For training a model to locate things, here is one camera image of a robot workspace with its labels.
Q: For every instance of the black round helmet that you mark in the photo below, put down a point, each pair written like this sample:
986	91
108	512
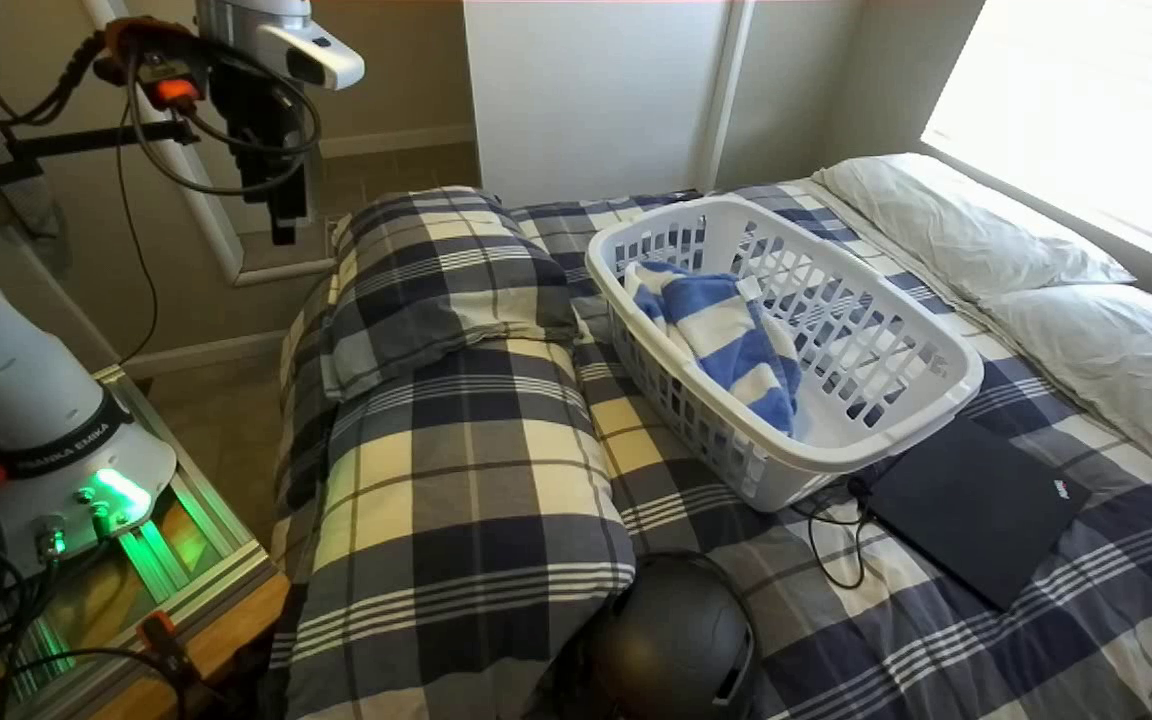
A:
677	647

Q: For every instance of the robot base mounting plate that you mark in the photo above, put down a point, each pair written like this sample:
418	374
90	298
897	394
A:
150	626

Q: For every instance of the white pillow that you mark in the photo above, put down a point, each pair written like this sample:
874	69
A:
1089	336
963	228

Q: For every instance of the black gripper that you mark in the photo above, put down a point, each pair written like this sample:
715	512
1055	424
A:
264	141

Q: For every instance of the plaid bed cover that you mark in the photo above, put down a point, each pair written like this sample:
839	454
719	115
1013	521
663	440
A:
851	622

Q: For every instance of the black laptop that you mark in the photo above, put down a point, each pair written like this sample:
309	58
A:
978	506

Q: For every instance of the white plastic laundry basket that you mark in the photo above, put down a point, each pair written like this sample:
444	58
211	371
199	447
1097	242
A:
876	371

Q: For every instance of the white pillow far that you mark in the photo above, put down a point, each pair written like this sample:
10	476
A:
963	228

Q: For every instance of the white pillow near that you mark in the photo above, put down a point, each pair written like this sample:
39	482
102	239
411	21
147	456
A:
1089	336

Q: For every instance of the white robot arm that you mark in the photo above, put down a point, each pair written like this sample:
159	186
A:
73	462

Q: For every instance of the plaid pillow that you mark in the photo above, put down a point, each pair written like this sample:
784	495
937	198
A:
429	272
458	538

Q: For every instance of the blue white striped towel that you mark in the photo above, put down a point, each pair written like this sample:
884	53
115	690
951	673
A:
727	332

